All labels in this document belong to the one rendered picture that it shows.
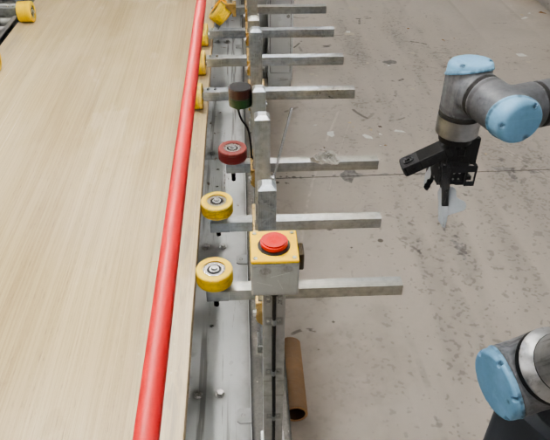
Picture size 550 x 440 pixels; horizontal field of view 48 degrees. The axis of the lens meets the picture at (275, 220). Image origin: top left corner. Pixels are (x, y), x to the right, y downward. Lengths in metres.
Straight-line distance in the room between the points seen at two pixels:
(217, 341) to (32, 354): 0.50
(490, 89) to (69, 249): 0.94
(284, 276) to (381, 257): 1.90
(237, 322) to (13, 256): 0.56
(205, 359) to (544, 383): 0.75
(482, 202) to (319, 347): 1.27
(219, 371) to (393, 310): 1.18
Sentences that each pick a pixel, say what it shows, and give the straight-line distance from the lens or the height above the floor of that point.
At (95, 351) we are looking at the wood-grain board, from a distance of 1.23.
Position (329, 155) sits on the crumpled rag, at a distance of 1.77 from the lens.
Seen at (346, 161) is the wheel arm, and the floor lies 0.86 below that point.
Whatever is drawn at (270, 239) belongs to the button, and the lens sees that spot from 0.90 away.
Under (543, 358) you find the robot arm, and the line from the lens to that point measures 1.26.
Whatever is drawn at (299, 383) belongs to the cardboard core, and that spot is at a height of 0.08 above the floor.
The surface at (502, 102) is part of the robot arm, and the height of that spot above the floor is 1.29.
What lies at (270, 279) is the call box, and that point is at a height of 1.19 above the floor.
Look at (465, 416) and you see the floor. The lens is 2.29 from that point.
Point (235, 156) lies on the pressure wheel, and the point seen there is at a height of 0.90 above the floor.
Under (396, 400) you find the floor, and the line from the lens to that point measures 2.27.
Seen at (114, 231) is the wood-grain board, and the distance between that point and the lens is 1.48.
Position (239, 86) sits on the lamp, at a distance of 1.61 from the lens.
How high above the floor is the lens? 1.81
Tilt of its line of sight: 38 degrees down
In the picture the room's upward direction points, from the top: straight up
